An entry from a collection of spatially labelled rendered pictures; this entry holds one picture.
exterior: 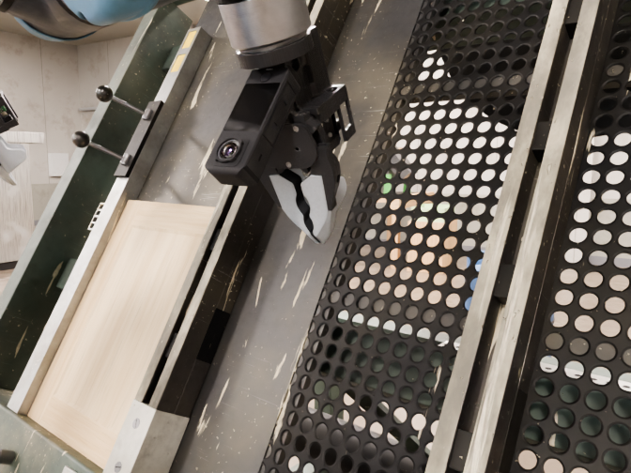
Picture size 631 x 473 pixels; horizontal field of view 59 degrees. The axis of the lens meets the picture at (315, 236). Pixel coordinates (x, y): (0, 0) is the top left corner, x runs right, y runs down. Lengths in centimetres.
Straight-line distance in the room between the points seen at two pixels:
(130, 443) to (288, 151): 55
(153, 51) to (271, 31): 118
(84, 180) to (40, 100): 1212
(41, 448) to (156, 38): 107
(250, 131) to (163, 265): 66
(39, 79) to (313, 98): 1319
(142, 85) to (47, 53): 1228
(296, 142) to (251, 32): 10
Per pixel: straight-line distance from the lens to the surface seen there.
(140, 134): 135
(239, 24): 50
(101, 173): 155
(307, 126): 51
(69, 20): 53
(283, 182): 56
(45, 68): 1380
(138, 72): 163
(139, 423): 92
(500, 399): 60
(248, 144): 47
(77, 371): 120
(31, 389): 129
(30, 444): 119
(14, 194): 812
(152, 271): 112
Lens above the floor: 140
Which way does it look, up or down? 8 degrees down
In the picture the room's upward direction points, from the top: straight up
